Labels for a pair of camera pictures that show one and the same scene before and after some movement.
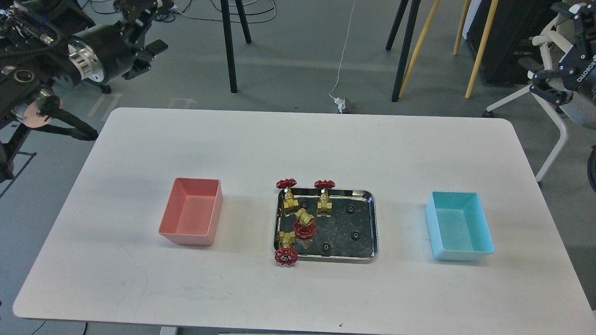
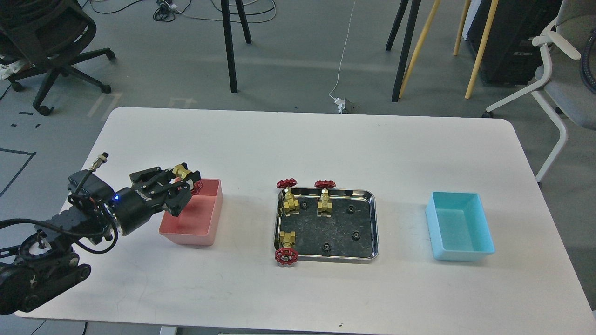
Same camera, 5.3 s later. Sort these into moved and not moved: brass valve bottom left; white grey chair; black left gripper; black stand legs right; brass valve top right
Moved: black left gripper
Not moved: brass valve bottom left; white grey chair; black stand legs right; brass valve top right
